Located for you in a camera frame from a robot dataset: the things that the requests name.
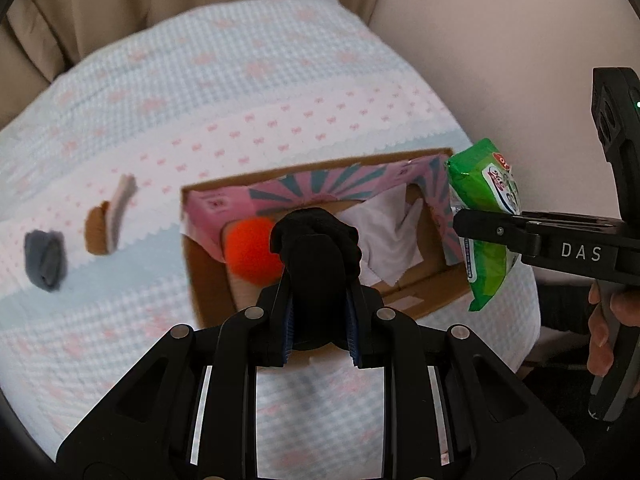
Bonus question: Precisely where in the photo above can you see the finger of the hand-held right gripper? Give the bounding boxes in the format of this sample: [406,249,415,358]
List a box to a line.
[452,208,544,260]

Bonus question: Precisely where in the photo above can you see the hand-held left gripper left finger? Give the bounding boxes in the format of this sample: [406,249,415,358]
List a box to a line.
[56,280,294,480]

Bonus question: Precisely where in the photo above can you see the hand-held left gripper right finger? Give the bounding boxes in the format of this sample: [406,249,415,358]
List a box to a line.
[345,282,585,480]

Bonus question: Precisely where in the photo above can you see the green wet wipes packet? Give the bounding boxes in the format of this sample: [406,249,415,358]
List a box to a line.
[445,138,523,312]

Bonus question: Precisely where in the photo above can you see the black sock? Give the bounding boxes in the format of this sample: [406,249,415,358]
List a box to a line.
[270,207,362,352]

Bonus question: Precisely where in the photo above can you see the orange pompom ball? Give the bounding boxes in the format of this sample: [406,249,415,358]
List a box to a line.
[222,218,287,281]

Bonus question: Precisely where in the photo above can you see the patterned cardboard box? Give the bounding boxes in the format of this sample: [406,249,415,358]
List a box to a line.
[180,147,473,327]

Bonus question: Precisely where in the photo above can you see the white cloth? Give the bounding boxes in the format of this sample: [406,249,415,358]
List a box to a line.
[332,187,426,283]

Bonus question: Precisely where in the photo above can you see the person's right hand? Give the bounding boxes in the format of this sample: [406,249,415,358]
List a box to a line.
[587,280,640,377]

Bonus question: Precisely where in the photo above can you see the grey sock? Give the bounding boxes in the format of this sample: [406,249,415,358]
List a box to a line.
[24,230,67,291]

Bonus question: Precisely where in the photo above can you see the beige curtain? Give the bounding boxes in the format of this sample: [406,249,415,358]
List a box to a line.
[0,0,407,126]

